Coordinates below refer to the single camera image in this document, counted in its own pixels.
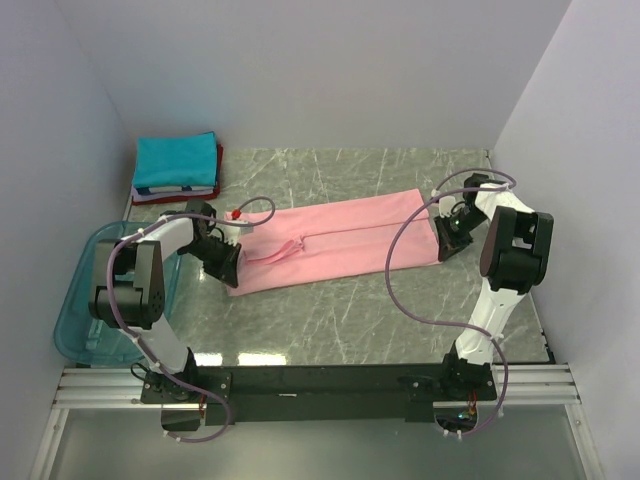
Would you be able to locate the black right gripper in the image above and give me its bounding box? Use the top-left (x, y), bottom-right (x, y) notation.
top-left (434, 206), bottom-right (488, 262)

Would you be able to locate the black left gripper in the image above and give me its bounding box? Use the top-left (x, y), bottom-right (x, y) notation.
top-left (182, 236), bottom-right (242, 287)

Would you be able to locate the pink t shirt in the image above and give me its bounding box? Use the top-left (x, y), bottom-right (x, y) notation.
top-left (227, 189), bottom-right (423, 297)

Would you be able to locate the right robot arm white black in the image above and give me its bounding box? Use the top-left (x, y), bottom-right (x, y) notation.
top-left (434, 169), bottom-right (554, 399)

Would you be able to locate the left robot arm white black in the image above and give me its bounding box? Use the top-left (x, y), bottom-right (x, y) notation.
top-left (88, 200), bottom-right (242, 402)

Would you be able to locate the folded dark red t shirt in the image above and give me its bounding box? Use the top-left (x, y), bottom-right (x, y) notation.
top-left (130, 143), bottom-right (224, 205)

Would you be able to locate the folded white t shirt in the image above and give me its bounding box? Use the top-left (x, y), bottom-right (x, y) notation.
top-left (131, 186), bottom-right (217, 203)

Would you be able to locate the folded teal t shirt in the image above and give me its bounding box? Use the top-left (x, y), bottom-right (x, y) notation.
top-left (132, 132), bottom-right (218, 188)

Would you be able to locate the folded navy t shirt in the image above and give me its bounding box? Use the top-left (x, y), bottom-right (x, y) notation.
top-left (133, 185), bottom-right (192, 196)

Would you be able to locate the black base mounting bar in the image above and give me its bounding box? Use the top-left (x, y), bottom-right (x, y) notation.
top-left (140, 364), bottom-right (498, 426)

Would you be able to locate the teal transparent plastic bin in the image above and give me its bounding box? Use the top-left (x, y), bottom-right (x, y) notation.
top-left (54, 219), bottom-right (193, 367)

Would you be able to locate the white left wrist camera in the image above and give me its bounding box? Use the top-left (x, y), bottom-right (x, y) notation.
top-left (221, 213), bottom-right (254, 245)

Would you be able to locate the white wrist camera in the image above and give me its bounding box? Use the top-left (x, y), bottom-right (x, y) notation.
top-left (221, 213), bottom-right (254, 245)
top-left (431, 189), bottom-right (456, 218)

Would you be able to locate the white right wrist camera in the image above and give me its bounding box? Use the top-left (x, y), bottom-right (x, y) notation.
top-left (431, 189), bottom-right (456, 218)

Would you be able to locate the aluminium extrusion rail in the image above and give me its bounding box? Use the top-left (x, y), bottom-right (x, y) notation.
top-left (53, 364), bottom-right (581, 410)

